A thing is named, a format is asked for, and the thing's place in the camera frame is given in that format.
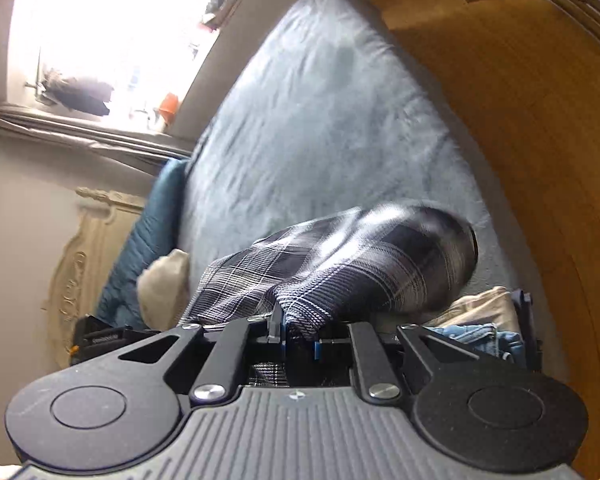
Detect folded beige garment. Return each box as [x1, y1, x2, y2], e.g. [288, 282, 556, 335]
[427, 286, 522, 333]

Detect small orange object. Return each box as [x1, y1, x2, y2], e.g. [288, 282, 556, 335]
[159, 92, 181, 123]

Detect cream fleece blanket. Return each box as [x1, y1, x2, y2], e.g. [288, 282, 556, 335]
[136, 249, 191, 330]

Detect teal duvet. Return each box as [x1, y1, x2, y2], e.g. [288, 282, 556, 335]
[96, 157, 193, 333]

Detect window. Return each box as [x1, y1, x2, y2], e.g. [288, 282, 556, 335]
[5, 0, 246, 133]

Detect cream carved headboard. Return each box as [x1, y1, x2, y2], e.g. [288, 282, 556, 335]
[41, 186, 148, 361]

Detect grey curtain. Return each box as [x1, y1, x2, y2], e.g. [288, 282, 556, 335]
[0, 107, 193, 163]

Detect black white plaid pants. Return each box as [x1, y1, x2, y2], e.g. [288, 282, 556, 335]
[180, 202, 481, 388]

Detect dark hanging garment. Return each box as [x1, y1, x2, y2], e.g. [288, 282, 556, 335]
[200, 0, 231, 31]

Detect folded blue denim garment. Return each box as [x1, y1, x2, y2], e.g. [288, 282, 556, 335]
[422, 324, 526, 362]

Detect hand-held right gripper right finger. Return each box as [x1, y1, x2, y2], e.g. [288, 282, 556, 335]
[309, 322, 481, 405]

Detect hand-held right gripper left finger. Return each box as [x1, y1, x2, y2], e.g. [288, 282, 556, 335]
[117, 302, 287, 405]

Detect black crumpled object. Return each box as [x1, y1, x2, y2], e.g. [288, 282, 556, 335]
[25, 67, 112, 116]

